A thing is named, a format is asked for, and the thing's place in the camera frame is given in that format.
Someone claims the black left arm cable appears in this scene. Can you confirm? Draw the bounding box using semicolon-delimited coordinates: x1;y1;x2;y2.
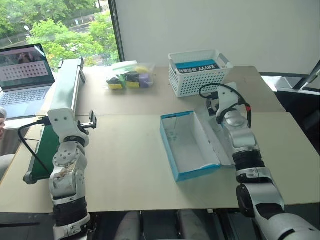
17;116;52;176

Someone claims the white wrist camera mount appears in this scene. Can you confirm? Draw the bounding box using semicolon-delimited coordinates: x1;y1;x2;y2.
47;107;90;144
215;82;241;119

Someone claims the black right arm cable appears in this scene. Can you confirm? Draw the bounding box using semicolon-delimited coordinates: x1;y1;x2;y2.
198;83;253;129

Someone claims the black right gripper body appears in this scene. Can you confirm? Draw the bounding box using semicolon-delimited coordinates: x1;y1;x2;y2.
206;91;222;117

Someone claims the purple block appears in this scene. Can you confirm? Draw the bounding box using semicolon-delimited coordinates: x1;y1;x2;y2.
138;73;154;89

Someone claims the yellow and black sponge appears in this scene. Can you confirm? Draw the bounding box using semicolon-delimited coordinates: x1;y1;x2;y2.
106;76;125;91
125;71;140;89

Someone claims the green conveyor belt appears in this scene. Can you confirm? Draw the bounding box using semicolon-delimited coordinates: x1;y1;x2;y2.
22;56;87;186

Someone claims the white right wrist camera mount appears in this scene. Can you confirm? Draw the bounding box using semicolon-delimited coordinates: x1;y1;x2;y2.
215;82;241;119

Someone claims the grey open laptop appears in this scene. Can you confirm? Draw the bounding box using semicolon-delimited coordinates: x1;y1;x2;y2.
0;43;57;120

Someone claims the white perforated plastic basket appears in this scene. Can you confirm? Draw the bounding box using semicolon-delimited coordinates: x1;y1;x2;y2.
167;49;235;99

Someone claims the blue printed carton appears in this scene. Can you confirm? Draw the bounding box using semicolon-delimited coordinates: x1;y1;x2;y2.
174;59;221;75

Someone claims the grey slanted metal bar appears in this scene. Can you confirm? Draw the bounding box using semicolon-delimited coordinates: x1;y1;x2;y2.
292;59;320;91

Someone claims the black window frame post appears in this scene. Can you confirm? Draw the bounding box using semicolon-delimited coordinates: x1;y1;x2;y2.
107;0;126;63

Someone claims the clear plastic bag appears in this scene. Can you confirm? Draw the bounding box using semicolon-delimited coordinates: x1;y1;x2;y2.
102;60;156;93

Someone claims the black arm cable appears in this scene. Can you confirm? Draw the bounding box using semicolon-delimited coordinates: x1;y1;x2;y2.
17;116;52;176
198;83;253;129

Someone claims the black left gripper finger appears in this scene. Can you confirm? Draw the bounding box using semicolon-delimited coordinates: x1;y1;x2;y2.
88;109;98;130

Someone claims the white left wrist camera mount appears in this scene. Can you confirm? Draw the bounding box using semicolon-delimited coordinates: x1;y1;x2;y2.
47;107;90;144

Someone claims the blue cardboard box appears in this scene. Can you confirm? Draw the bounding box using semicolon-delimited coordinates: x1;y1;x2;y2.
159;110;236;183

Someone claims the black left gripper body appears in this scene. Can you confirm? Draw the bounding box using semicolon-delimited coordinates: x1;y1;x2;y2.
75;120;91;136

